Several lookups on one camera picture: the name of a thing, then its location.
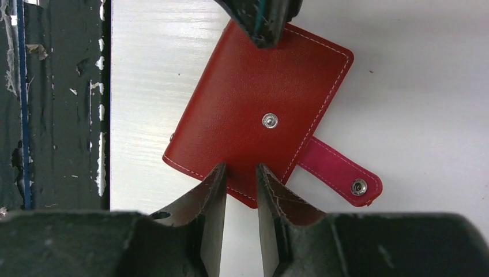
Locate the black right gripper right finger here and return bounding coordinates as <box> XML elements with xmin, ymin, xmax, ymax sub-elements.
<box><xmin>256</xmin><ymin>164</ymin><xmax>488</xmax><ymax>276</ymax></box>

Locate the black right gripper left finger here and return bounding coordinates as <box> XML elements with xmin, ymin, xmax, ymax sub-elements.
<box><xmin>1</xmin><ymin>164</ymin><xmax>226</xmax><ymax>276</ymax></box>

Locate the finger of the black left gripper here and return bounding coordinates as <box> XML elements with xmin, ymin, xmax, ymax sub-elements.
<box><xmin>215</xmin><ymin>0</ymin><xmax>303</xmax><ymax>48</ymax></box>

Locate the red leather card holder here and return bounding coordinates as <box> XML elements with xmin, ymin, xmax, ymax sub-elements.
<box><xmin>163</xmin><ymin>21</ymin><xmax>383</xmax><ymax>208</ymax></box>

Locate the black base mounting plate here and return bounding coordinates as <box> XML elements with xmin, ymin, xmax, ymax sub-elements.
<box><xmin>1</xmin><ymin>1</ymin><xmax>112</xmax><ymax>211</ymax></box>

